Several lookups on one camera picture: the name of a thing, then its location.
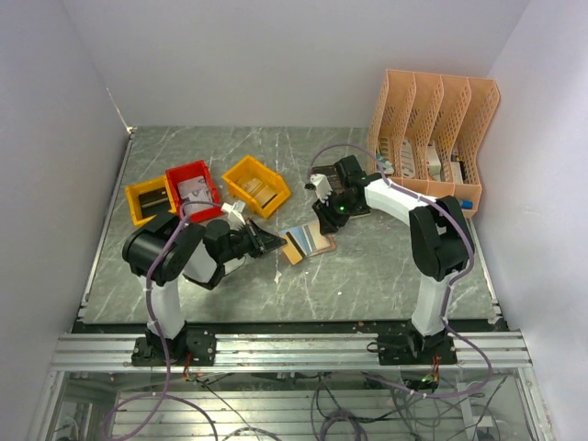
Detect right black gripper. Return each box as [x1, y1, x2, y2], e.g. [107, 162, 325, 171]
[312, 189, 361, 235]

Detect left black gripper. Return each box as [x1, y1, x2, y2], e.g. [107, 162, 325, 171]
[220, 218, 288, 264]

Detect pink leather card holder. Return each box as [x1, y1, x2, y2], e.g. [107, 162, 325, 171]
[279, 220, 336, 258]

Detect yellow bin with cards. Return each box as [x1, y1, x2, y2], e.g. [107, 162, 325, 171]
[222, 155, 291, 219]

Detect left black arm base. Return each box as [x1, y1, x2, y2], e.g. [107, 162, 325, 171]
[130, 327, 217, 367]

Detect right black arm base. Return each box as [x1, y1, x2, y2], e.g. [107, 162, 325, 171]
[367, 332, 458, 366]

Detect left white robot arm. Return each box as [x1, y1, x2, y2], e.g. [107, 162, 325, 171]
[122, 214, 287, 367]

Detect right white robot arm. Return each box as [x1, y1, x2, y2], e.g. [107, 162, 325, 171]
[305, 155, 474, 366]

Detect red bin with cards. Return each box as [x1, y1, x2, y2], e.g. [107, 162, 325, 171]
[165, 160, 223, 223]

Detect black book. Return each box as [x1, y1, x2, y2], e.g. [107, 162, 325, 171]
[311, 164, 371, 221]

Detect yellow bin left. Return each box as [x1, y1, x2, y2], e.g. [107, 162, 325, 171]
[125, 175, 176, 227]

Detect peach file organizer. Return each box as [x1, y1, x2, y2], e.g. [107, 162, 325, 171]
[367, 69, 500, 219]

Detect tangled floor cables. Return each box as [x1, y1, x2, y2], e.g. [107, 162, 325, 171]
[183, 367, 506, 441]

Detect aluminium frame rail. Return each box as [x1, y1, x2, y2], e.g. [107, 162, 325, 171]
[50, 332, 532, 373]

